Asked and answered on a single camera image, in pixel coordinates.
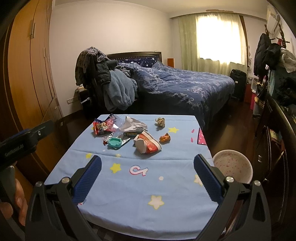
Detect teal plastic lid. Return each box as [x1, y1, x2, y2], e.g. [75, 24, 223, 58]
[108, 138, 122, 149]

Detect orange candy wrapper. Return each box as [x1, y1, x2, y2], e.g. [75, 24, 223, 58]
[159, 133, 171, 143]

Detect silver foil wrapper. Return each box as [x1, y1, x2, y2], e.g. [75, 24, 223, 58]
[102, 134, 130, 149]

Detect red snack bag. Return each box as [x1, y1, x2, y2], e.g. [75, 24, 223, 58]
[93, 118, 114, 136]

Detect colourful small candy wrapper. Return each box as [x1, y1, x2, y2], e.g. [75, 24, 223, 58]
[123, 132, 138, 137]

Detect red white paper cup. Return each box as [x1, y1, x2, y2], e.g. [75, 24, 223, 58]
[133, 131, 162, 154]

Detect beige paper ball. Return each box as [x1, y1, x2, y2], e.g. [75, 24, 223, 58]
[155, 118, 166, 128]

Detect white paper sheet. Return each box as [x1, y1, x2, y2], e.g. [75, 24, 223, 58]
[120, 116, 147, 133]

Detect blue biscuit wrapper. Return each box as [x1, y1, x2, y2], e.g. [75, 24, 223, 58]
[94, 118, 103, 123]

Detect person's left hand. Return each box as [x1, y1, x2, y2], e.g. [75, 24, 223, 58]
[1, 178, 28, 226]

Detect wooden wardrobe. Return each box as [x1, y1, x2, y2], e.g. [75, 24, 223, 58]
[0, 0, 64, 172]

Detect dark cluttered dresser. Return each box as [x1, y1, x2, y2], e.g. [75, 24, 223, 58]
[252, 67, 295, 228]

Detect light blue star tablecloth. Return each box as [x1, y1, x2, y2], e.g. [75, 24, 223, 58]
[46, 115, 218, 240]

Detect dark nightstand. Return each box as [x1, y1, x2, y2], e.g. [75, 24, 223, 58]
[75, 84, 92, 109]

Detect dark jackets on chair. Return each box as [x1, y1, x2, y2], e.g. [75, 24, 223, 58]
[75, 47, 118, 88]

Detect blue fleece blanket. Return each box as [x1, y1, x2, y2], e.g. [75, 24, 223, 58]
[103, 69, 137, 111]

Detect bed with blue duvet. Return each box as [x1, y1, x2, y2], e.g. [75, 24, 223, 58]
[108, 52, 235, 131]

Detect black suitcase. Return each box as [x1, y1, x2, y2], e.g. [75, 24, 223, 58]
[230, 69, 247, 102]

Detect orange box behind bed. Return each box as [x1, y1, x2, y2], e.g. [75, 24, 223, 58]
[167, 58, 175, 68]

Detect pale green curtain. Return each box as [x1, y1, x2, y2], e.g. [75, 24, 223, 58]
[178, 13, 247, 76]

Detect coat rack with clothes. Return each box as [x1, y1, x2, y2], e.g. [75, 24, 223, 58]
[253, 33, 295, 79]

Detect white air conditioner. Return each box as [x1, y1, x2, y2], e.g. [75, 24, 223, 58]
[266, 4, 281, 32]

